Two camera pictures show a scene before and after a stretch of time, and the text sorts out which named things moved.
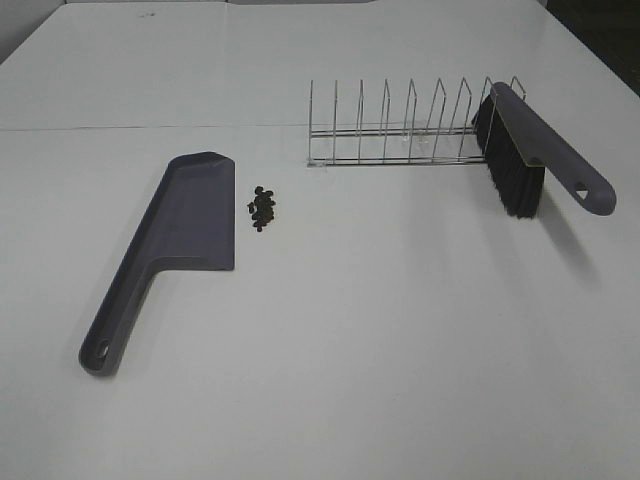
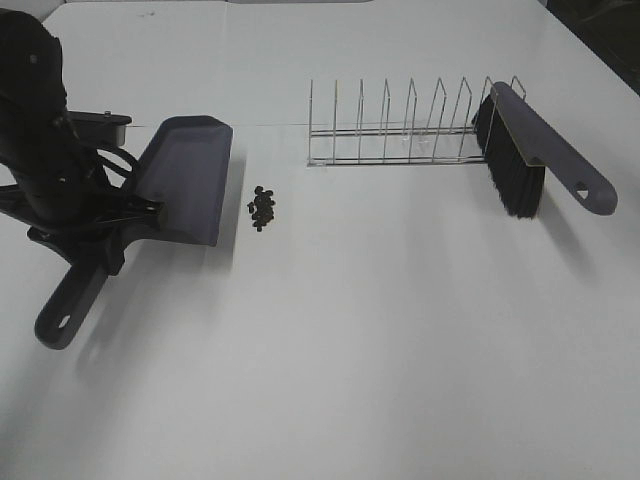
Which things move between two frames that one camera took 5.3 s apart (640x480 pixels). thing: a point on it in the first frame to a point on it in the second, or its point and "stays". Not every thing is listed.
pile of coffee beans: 262,208 stays
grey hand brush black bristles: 520,146 stays
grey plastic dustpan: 190,224 to 184,167
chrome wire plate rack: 522,90 stays
